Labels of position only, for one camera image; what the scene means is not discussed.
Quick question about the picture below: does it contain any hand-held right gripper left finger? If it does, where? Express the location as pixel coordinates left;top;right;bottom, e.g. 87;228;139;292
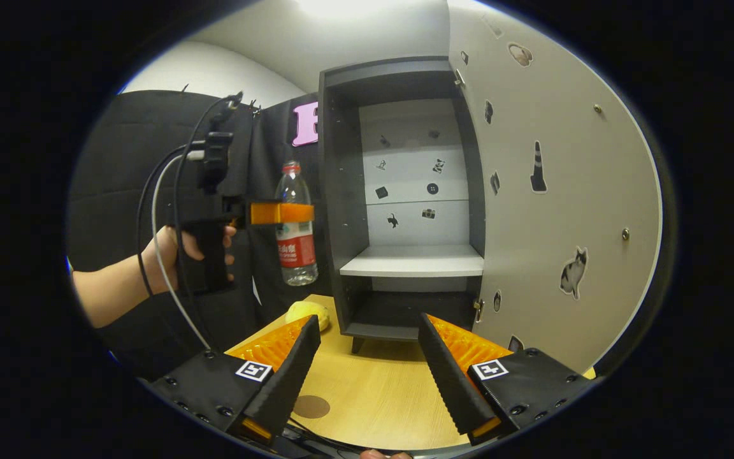
149;314;322;446

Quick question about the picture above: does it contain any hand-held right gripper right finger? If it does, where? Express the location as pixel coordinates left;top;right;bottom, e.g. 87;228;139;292
418;312;591;447

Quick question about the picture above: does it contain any round brown coaster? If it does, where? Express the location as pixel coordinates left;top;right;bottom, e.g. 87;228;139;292
292;395;331;419

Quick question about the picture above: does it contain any clear plastic bottle red label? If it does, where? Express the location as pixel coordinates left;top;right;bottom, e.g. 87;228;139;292
275;161;319;286

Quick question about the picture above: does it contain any grey cabinet door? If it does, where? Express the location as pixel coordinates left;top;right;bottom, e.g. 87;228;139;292
447;0;664;377

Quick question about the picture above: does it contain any white cabinet shelf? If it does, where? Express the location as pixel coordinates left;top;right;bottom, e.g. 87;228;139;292
340;245;485;278

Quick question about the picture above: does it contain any yellow round plush toy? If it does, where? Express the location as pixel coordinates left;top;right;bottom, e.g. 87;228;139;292
285;300;331;332

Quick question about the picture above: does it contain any black backdrop cloth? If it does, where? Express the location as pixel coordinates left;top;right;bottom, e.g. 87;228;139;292
68;89;326;383

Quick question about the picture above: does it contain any large ceiling light panel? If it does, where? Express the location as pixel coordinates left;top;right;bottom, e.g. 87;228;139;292
297;0;447;20

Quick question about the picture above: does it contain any white cable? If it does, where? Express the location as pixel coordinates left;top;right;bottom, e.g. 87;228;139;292
150;150;212;351

